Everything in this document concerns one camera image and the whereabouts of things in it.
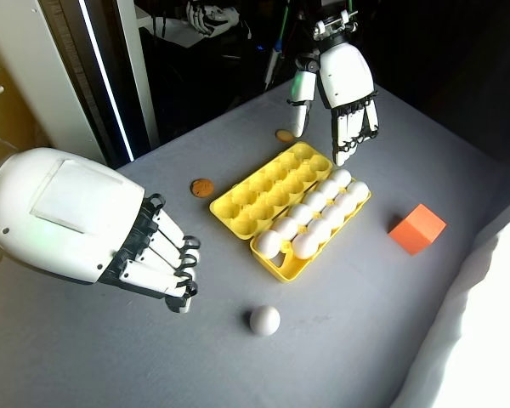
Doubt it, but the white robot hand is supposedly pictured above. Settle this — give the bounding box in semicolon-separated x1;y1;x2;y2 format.
286;42;382;167
0;146;201;315

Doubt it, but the white egg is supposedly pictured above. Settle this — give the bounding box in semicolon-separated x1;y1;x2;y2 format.
317;178;341;200
330;168;353;189
308;218;333;244
249;304;281;337
272;216;299;240
302;190;328;213
321;205;346;230
334;193;359;216
292;232;320;260
288;203;315;225
347;181;371;204
253;229;284;259

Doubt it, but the idle white robot hand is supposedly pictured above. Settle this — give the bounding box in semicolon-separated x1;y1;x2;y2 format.
185;0;241;38

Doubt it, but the yellow egg carton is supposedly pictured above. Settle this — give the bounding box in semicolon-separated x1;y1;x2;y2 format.
208;141;373;285

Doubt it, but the brown round cookie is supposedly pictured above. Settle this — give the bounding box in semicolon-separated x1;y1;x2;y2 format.
190;178;216;198

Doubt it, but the white cabinet panel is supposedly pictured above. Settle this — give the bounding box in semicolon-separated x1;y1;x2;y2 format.
0;0;161;165

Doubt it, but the grey table cloth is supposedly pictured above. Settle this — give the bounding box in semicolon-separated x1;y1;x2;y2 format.
0;78;510;408

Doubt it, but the orange cube block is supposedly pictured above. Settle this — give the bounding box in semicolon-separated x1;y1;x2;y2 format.
388;203;447;256

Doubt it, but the white cloth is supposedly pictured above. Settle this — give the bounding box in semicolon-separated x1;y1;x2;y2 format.
388;199;510;408

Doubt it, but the green cable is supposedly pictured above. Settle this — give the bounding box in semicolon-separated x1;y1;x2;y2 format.
278;0;293;46

